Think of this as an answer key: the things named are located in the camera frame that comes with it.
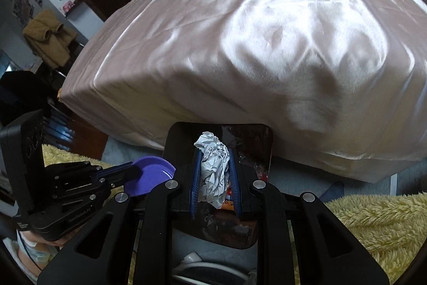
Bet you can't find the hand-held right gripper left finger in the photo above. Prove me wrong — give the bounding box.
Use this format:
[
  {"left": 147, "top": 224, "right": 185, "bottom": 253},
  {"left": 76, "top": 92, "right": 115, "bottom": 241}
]
[{"left": 38, "top": 151, "right": 205, "bottom": 285}]

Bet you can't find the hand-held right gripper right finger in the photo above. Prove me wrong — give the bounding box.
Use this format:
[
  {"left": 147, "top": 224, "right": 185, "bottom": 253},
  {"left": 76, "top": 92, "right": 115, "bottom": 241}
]
[{"left": 228, "top": 146, "right": 391, "bottom": 285}]

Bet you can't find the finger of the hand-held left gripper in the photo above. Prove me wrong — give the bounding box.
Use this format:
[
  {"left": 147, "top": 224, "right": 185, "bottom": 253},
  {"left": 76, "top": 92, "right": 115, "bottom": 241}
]
[
  {"left": 46, "top": 161, "right": 142, "bottom": 183},
  {"left": 52, "top": 168, "right": 143, "bottom": 204}
]

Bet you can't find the white paper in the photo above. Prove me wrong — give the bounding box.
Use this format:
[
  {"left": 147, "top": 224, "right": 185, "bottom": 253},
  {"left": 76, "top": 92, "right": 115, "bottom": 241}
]
[{"left": 194, "top": 131, "right": 231, "bottom": 209}]

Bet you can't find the purple plastic dish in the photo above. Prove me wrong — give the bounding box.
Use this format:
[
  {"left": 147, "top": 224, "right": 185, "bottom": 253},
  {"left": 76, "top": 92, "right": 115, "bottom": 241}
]
[{"left": 123, "top": 156, "right": 177, "bottom": 197}]

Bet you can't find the black steel trash bin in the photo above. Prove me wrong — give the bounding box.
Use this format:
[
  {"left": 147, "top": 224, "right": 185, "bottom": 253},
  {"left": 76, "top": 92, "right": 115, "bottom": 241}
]
[{"left": 165, "top": 121, "right": 275, "bottom": 250}]

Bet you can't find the light blue floor mat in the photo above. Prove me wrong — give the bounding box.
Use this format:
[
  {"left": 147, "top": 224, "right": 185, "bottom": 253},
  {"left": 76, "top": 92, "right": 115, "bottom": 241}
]
[{"left": 100, "top": 135, "right": 398, "bottom": 285}]

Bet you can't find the person's leg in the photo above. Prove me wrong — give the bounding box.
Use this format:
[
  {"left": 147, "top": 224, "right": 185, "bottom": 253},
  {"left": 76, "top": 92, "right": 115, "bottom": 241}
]
[{"left": 3, "top": 231, "right": 67, "bottom": 279}]

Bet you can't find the brown coat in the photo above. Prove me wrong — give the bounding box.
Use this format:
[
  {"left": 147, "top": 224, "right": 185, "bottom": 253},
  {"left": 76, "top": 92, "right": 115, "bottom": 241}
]
[{"left": 23, "top": 9, "right": 78, "bottom": 68}]

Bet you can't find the yellow fluffy blanket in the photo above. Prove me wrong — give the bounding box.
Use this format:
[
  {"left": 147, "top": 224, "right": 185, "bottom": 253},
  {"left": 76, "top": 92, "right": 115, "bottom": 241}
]
[{"left": 42, "top": 143, "right": 427, "bottom": 285}]

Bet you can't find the wall photo collage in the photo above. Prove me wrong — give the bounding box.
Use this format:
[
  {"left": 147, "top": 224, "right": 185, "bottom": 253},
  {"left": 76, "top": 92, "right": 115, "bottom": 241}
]
[{"left": 11, "top": 0, "right": 43, "bottom": 27}]

